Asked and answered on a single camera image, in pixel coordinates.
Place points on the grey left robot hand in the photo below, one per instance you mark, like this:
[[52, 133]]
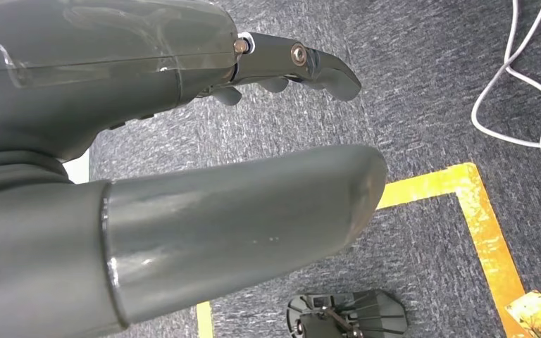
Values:
[[205, 224]]

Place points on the yellow floor tape corner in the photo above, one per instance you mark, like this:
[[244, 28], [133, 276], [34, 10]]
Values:
[[485, 224]]

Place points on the colourful picture card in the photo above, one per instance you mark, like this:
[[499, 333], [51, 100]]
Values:
[[536, 317]]

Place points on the black robot foot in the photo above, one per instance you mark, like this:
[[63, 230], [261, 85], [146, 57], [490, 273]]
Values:
[[373, 312]]

